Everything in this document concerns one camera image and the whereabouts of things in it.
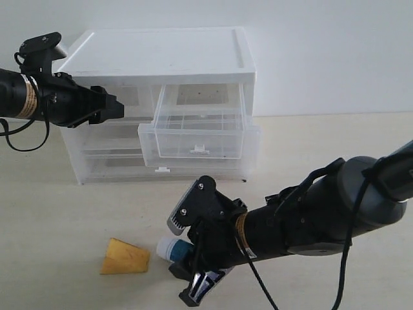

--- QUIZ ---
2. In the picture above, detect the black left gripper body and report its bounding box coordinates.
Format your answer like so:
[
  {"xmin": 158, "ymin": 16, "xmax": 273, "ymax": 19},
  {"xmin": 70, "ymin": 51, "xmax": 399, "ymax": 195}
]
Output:
[{"xmin": 37, "ymin": 74, "xmax": 92, "ymax": 128}]

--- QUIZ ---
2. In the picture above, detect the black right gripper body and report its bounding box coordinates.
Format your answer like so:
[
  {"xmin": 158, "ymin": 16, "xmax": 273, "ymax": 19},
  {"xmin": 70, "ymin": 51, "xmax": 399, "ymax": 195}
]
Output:
[{"xmin": 188, "ymin": 191, "xmax": 248, "ymax": 269}]

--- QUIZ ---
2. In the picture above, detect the white pill bottle blue label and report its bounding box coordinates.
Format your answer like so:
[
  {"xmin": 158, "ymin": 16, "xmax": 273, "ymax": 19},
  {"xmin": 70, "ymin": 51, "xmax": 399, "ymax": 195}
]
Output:
[{"xmin": 156, "ymin": 236, "xmax": 194, "ymax": 262}]

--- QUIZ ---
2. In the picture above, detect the small drawer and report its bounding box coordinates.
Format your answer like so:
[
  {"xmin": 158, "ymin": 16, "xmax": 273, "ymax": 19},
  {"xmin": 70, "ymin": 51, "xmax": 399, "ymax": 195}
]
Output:
[
  {"xmin": 71, "ymin": 87, "xmax": 152, "ymax": 128},
  {"xmin": 154, "ymin": 83, "xmax": 247, "ymax": 160}
]

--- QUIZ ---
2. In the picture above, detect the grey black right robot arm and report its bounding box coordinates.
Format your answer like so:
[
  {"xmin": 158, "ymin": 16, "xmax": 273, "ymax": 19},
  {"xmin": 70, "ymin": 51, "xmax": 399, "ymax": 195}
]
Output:
[{"xmin": 167, "ymin": 143, "xmax": 412, "ymax": 309}]

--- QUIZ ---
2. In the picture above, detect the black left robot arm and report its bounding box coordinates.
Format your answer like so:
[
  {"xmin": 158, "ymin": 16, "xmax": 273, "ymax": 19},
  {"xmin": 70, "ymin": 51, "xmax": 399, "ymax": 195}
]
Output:
[{"xmin": 1, "ymin": 69, "xmax": 125, "ymax": 128}]

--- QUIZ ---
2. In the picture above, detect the clear plastic drawer cabinet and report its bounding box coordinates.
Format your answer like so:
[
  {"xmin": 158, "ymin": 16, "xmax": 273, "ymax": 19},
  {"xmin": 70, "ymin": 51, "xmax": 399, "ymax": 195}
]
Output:
[{"xmin": 53, "ymin": 26, "xmax": 261, "ymax": 184}]

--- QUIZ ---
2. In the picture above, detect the yellow cheese wedge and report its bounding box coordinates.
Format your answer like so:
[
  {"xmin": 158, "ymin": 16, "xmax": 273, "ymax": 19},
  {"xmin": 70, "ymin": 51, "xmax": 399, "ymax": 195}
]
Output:
[{"xmin": 99, "ymin": 238, "xmax": 150, "ymax": 275}]

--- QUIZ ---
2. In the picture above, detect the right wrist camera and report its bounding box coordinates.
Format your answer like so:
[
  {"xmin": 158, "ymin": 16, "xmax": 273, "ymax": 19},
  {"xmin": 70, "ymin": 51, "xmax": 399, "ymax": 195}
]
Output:
[{"xmin": 166, "ymin": 175, "xmax": 216, "ymax": 236}]

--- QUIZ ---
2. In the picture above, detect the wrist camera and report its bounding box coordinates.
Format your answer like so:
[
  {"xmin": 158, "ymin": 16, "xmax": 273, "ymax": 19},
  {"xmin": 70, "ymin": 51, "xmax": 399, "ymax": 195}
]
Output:
[
  {"xmin": 166, "ymin": 175, "xmax": 216, "ymax": 236},
  {"xmin": 14, "ymin": 32, "xmax": 68, "ymax": 75}
]

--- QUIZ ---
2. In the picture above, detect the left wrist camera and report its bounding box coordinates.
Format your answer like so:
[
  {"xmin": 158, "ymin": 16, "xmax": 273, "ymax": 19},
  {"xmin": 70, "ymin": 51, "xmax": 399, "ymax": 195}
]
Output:
[{"xmin": 14, "ymin": 32, "xmax": 68, "ymax": 75}]

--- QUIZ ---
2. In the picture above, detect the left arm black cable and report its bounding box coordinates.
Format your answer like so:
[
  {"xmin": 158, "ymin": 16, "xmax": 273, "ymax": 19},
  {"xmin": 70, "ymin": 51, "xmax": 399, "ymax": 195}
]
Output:
[{"xmin": 0, "ymin": 51, "xmax": 51, "ymax": 152}]

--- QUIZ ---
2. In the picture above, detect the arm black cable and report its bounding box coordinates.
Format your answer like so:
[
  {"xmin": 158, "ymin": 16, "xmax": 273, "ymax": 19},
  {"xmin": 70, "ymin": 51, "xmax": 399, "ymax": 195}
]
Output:
[
  {"xmin": 235, "ymin": 158, "xmax": 394, "ymax": 310},
  {"xmin": 0, "ymin": 51, "xmax": 51, "ymax": 152}
]

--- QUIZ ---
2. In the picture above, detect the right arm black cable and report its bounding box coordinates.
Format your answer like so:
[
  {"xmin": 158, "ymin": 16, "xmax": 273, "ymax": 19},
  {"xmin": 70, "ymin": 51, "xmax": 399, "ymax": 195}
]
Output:
[{"xmin": 235, "ymin": 158, "xmax": 394, "ymax": 310}]

